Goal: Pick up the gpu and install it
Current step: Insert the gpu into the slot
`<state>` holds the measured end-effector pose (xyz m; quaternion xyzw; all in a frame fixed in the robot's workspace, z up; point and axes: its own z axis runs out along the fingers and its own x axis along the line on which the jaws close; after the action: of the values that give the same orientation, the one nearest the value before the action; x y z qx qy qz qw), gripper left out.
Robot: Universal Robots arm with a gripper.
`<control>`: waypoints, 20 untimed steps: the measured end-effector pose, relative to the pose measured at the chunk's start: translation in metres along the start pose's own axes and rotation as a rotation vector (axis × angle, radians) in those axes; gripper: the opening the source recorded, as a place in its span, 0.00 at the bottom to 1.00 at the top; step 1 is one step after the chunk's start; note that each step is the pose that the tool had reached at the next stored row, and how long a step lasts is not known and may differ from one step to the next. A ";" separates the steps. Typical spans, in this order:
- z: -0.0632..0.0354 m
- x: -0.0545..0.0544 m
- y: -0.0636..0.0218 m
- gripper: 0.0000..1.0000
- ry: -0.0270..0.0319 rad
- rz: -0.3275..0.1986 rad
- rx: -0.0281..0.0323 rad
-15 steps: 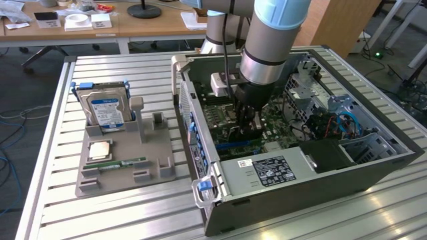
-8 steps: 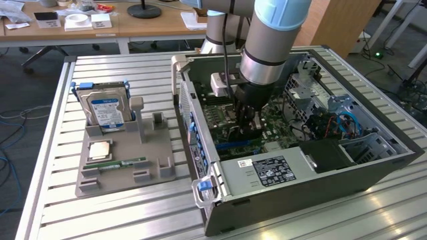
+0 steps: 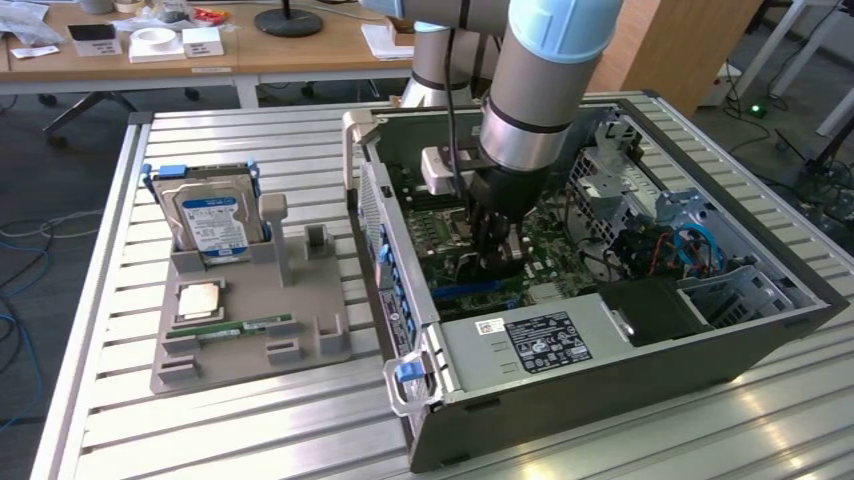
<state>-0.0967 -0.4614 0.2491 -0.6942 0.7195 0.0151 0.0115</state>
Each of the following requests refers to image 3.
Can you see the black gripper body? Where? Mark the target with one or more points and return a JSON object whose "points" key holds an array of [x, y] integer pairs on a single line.
{"points": [[510, 192]]}

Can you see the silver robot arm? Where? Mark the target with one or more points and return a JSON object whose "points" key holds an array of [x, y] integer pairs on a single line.
{"points": [[534, 100]]}

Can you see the green motherboard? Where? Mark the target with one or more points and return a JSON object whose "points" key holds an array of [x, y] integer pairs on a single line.
{"points": [[554, 250]]}

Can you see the CPU socket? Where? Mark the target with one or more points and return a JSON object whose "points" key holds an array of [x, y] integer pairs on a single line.
{"points": [[457, 225]]}

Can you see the silver chipset heatsink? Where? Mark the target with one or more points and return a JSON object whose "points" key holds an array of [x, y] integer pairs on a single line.
{"points": [[544, 295]]}

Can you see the long PCIe expansion slot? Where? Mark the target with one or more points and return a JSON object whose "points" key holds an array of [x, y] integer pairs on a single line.
{"points": [[454, 294]]}

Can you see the metal disk bay cage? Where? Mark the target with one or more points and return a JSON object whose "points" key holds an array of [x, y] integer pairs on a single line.
{"points": [[601, 200]]}

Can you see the blue card retention clip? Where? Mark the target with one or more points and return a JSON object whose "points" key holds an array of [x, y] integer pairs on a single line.
{"points": [[400, 297], [406, 318], [394, 276], [385, 254], [382, 233]]}

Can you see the black power connector cluster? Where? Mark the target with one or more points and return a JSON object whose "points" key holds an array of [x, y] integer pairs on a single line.
{"points": [[634, 250]]}

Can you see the grey power supply unit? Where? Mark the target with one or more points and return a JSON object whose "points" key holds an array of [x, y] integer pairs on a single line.
{"points": [[481, 360]]}

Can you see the blue case latch tab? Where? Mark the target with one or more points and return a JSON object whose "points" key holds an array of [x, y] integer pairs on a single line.
{"points": [[409, 373]]}

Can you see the white paper stack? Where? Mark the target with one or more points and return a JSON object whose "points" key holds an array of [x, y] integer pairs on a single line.
{"points": [[384, 45]]}

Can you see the dark grey PC case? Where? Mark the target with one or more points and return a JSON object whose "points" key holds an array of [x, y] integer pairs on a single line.
{"points": [[601, 410]]}

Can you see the grey parts rack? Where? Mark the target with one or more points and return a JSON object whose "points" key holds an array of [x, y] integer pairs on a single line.
{"points": [[254, 320]]}

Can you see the white power box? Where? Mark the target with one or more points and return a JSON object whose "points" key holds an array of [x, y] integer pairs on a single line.
{"points": [[728, 85]]}

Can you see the wooden desk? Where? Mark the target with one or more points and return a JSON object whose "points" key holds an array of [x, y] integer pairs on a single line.
{"points": [[301, 55], [67, 67]]}

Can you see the hard disk blue carrier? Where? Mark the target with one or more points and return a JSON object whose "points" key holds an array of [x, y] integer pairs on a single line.
{"points": [[207, 220]]}

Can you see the green RAM stick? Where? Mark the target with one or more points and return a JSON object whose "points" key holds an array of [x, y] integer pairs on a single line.
{"points": [[227, 327]]}

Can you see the silver CPU chip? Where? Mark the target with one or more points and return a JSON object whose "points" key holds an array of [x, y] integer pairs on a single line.
{"points": [[199, 300]]}

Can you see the black round lamp base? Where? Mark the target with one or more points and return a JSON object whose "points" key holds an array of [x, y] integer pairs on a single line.
{"points": [[288, 25]]}

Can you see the plain white box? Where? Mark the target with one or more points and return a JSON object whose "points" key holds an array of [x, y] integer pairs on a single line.
{"points": [[203, 42]]}

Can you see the red packet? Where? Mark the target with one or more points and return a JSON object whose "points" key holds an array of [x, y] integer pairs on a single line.
{"points": [[207, 16]]}

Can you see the flat white box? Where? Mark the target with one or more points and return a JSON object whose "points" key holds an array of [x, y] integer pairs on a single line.
{"points": [[157, 57]]}

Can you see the white tape roll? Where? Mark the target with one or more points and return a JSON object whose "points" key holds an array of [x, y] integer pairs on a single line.
{"points": [[137, 41]]}

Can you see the white box black top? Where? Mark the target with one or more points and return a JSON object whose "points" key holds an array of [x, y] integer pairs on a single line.
{"points": [[97, 47]]}

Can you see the grey cup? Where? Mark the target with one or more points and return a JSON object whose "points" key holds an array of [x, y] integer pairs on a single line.
{"points": [[97, 6]]}

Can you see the white paper label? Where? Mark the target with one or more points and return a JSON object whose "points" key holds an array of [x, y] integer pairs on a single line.
{"points": [[34, 51]]}

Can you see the clear plastic bag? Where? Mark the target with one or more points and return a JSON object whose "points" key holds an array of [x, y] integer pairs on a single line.
{"points": [[27, 25]]}

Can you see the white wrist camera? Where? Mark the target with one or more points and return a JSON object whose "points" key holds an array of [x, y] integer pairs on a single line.
{"points": [[441, 170]]}

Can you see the metal drive bracket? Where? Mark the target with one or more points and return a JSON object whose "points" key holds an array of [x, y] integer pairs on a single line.
{"points": [[735, 295]]}

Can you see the white table frame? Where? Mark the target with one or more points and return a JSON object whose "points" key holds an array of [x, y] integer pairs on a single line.
{"points": [[769, 44]]}

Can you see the black caster leg frame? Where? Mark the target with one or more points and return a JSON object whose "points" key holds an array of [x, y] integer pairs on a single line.
{"points": [[90, 110]]}

